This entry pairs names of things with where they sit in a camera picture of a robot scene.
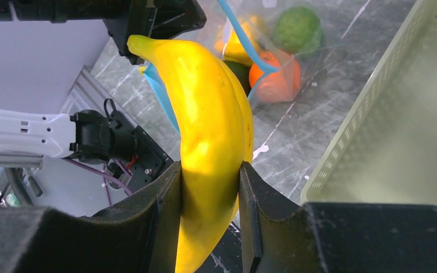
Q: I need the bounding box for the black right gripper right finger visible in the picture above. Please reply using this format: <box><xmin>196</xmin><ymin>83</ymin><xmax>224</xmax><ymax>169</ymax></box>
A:
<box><xmin>239</xmin><ymin>162</ymin><xmax>437</xmax><ymax>272</ymax></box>

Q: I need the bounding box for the yellow banana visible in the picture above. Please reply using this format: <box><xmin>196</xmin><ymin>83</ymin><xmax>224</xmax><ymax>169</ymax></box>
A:
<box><xmin>127</xmin><ymin>35</ymin><xmax>252</xmax><ymax>272</ymax></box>

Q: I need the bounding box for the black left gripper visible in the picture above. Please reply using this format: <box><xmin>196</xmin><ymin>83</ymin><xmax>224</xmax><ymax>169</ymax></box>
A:
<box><xmin>0</xmin><ymin>0</ymin><xmax>207</xmax><ymax>65</ymax></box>

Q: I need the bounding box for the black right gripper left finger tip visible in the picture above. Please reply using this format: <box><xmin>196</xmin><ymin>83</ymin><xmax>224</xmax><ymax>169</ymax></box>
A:
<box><xmin>0</xmin><ymin>162</ymin><xmax>181</xmax><ymax>272</ymax></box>

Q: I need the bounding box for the dark green avocado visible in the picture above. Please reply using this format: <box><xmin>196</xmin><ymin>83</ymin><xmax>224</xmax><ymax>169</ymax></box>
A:
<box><xmin>224</xmin><ymin>60</ymin><xmax>252</xmax><ymax>96</ymax></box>

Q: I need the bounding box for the orange fruit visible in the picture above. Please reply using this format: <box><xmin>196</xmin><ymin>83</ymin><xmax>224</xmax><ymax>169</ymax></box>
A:
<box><xmin>248</xmin><ymin>51</ymin><xmax>302</xmax><ymax>103</ymax></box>

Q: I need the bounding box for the green custard apple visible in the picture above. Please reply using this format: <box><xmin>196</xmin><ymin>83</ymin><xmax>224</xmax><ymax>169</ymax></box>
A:
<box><xmin>272</xmin><ymin>6</ymin><xmax>323</xmax><ymax>58</ymax></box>

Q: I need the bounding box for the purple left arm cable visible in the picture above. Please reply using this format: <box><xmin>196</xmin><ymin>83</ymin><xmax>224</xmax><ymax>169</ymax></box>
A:
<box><xmin>61</xmin><ymin>157</ymin><xmax>134</xmax><ymax>206</ymax></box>

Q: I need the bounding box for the clear zip bag blue zipper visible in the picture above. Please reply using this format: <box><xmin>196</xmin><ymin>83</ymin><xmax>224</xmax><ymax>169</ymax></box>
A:
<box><xmin>128</xmin><ymin>1</ymin><xmax>339</xmax><ymax>135</ymax></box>

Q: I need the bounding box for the pale green perforated basket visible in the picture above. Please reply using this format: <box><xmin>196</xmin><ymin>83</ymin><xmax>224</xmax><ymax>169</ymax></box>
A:
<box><xmin>300</xmin><ymin>1</ymin><xmax>437</xmax><ymax>206</ymax></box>

